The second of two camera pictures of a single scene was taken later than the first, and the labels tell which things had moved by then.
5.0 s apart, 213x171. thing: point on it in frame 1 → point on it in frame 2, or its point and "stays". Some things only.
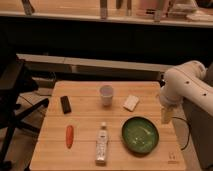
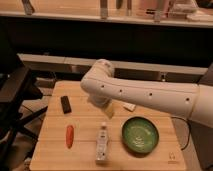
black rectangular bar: x=65 y=104 stays
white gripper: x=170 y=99 → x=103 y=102
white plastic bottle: x=102 y=145 stays
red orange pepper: x=69 y=136 stays
